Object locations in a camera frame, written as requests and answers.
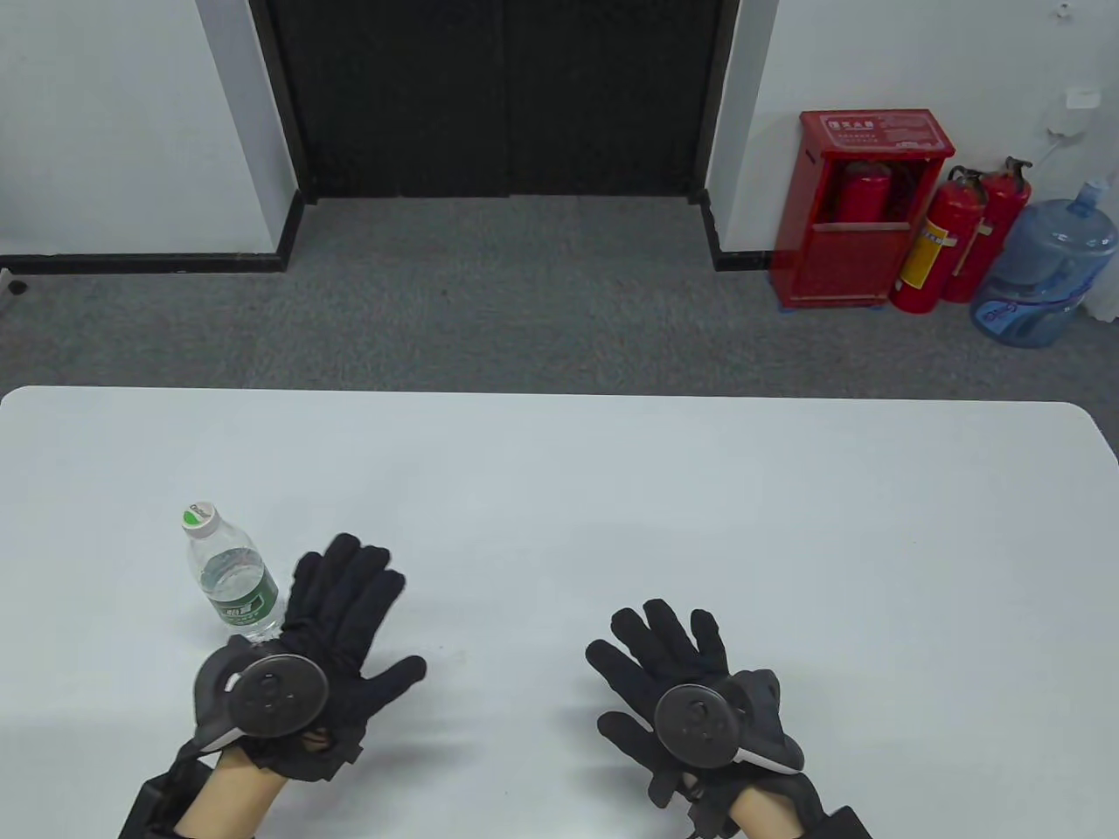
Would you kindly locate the white wall socket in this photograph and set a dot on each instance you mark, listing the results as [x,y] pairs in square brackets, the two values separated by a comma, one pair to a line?
[1082,98]

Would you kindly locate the person's right forearm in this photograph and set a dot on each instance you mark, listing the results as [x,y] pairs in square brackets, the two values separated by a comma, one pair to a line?
[756,817]

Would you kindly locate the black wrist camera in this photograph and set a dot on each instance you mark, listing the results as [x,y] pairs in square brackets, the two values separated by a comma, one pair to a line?
[149,804]
[839,826]

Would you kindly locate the person's right hand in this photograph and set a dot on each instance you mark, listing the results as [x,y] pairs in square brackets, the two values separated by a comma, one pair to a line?
[691,655]

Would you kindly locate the round grey glove-mounted tracker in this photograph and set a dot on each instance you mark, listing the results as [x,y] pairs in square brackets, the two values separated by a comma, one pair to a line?
[262,690]
[699,717]

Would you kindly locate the red extinguisher inside cabinet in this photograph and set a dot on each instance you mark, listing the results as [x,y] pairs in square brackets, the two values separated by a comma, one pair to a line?
[861,192]

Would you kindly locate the black double door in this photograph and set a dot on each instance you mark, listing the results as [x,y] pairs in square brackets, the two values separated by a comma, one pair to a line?
[498,96]

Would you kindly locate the plain red fire extinguisher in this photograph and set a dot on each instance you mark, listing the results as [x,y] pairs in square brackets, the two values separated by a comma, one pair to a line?
[992,232]

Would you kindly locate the red fire extinguisher cabinet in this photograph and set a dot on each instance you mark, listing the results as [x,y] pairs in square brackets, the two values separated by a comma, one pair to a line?
[861,210]

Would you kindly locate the large blue water jug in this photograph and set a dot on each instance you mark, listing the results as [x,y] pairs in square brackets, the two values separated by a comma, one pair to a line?
[1045,271]

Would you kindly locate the person's left middle finger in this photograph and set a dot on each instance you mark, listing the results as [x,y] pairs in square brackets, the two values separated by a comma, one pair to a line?
[369,578]

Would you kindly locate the person's left forearm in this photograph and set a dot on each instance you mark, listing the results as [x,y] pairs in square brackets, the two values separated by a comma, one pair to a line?
[232,795]

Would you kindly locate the person's left thumb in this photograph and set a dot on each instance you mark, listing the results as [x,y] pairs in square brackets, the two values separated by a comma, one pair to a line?
[398,677]

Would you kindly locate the person's right middle finger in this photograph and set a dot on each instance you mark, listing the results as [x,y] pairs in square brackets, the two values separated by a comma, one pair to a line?
[636,642]

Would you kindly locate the person's left little finger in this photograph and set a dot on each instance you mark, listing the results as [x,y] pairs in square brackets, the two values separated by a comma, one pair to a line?
[306,581]

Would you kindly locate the clear plastic water bottle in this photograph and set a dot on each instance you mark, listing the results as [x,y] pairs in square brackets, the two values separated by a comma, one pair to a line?
[234,581]

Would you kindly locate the red extinguisher with yellow label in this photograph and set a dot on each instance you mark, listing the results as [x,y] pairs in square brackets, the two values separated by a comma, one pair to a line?
[935,245]

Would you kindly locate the person's right little finger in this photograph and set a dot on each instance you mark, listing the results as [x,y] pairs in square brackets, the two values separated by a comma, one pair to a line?
[710,642]

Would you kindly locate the person's left hand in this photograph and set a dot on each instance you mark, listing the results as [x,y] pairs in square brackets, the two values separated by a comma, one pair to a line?
[350,638]

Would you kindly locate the person's right thumb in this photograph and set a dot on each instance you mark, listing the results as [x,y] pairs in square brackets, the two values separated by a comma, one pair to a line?
[625,732]

